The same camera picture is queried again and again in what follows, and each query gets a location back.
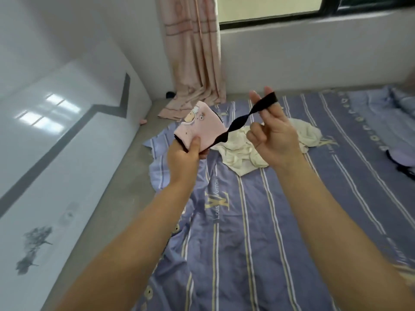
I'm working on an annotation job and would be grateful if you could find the person's left hand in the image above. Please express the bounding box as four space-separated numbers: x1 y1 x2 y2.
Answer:
166 136 211 189

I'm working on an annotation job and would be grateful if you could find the person's right hand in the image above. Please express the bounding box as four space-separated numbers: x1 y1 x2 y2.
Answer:
246 86 307 173

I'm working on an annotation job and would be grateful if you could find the pink eye mask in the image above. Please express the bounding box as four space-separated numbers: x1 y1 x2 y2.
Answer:
174 92 279 153

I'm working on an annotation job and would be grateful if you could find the person's left forearm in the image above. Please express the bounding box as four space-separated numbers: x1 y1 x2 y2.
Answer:
53 179 195 311

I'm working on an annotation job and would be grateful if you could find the person's right forearm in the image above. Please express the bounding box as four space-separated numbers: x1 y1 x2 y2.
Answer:
274 155 415 311

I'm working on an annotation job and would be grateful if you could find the crumpled cream white cloth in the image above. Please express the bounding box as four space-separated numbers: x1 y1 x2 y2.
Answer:
215 118 325 177

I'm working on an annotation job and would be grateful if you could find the pink patterned curtain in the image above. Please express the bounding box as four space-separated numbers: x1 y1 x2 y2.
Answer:
155 0 227 120

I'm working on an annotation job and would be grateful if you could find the black framed window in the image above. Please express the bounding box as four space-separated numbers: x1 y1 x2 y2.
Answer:
215 0 415 30

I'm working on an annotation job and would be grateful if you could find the light blue quilt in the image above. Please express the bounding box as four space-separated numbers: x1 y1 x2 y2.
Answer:
348 85 415 153

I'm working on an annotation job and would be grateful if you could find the purple striped bed sheet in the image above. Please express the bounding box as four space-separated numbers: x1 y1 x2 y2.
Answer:
133 89 415 311

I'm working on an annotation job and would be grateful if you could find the purple and black fabric item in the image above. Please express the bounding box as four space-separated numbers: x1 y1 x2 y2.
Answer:
385 148 415 180

